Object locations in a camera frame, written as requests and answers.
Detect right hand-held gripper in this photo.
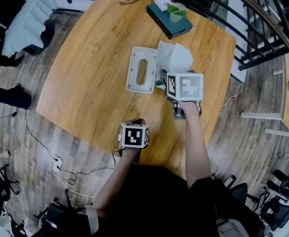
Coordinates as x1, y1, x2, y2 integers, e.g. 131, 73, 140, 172
155, 70, 204, 121

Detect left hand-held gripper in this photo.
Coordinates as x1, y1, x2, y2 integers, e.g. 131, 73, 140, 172
118, 118, 151, 163

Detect white tissues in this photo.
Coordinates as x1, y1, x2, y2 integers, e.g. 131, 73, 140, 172
155, 40, 194, 74

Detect white tissue holder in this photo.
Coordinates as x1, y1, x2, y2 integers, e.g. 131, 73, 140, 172
126, 46, 158, 94

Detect person's right forearm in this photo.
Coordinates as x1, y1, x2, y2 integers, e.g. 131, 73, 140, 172
178, 100, 213, 189

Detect person's left forearm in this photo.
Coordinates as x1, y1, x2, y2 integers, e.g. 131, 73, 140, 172
91, 149, 141, 216

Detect dark green tissue box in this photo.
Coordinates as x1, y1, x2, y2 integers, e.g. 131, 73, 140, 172
146, 3, 193, 40

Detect person's black clothing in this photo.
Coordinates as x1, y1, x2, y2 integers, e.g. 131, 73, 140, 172
57, 163, 266, 237

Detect green patterned tissue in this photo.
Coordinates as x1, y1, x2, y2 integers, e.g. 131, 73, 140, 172
167, 2, 188, 23

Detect white power strip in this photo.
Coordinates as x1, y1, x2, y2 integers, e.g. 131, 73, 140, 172
52, 156, 63, 173

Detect wooden table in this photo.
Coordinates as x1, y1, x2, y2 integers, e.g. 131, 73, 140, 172
36, 0, 237, 180

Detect white paper sheet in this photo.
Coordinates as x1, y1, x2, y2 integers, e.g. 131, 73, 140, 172
152, 0, 174, 11

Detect black metal railing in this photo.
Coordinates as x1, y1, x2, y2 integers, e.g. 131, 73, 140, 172
156, 0, 289, 71

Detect eyeglasses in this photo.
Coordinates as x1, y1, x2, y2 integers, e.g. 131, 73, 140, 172
119, 0, 143, 6

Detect black chair base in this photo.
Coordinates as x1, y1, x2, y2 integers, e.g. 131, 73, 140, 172
0, 164, 20, 207

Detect black office chair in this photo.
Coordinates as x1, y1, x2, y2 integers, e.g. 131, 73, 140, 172
248, 195, 289, 232

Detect white cloth covered table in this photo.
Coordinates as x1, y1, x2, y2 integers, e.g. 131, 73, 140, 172
1, 0, 56, 58

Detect white cable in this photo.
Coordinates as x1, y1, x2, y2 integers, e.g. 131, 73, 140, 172
220, 82, 244, 107

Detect black cable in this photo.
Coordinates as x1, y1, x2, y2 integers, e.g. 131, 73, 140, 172
0, 110, 116, 185

